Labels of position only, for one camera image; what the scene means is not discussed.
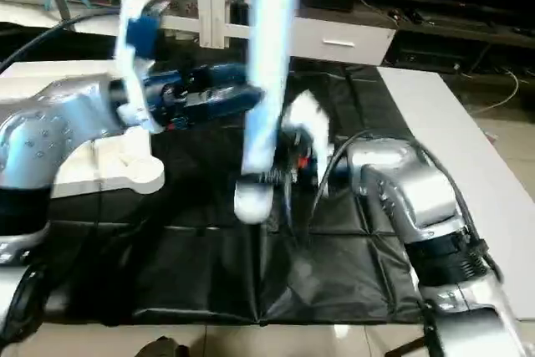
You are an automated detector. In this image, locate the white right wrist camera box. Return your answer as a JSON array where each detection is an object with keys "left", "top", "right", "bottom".
[{"left": 284, "top": 89, "right": 335, "bottom": 184}]

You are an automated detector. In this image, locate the white plastic table top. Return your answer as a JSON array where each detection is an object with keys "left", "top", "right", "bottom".
[{"left": 0, "top": 61, "right": 166, "bottom": 201}]

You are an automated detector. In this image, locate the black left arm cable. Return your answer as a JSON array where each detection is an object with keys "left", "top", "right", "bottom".
[{"left": 0, "top": 6, "right": 126, "bottom": 74}]

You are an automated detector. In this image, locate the white drawer unit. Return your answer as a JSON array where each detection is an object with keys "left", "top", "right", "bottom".
[{"left": 288, "top": 16, "right": 397, "bottom": 67}]

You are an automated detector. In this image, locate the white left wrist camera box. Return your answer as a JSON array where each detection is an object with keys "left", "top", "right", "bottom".
[{"left": 112, "top": 0, "right": 173, "bottom": 134}]

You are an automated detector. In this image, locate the black tripod leg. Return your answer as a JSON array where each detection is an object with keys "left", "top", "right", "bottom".
[{"left": 385, "top": 337, "right": 429, "bottom": 357}]

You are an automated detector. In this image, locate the black work mat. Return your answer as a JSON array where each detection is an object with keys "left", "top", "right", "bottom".
[{"left": 0, "top": 23, "right": 535, "bottom": 326}]

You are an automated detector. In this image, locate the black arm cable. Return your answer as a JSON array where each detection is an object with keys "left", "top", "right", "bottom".
[
  {"left": 0, "top": 6, "right": 126, "bottom": 74},
  {"left": 284, "top": 128, "right": 377, "bottom": 245}
]

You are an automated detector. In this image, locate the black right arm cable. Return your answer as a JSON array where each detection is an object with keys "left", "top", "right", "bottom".
[{"left": 284, "top": 128, "right": 377, "bottom": 245}]

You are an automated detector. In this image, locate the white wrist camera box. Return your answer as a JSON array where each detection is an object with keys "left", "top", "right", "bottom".
[
  {"left": 112, "top": 0, "right": 173, "bottom": 134},
  {"left": 284, "top": 89, "right": 335, "bottom": 184}
]

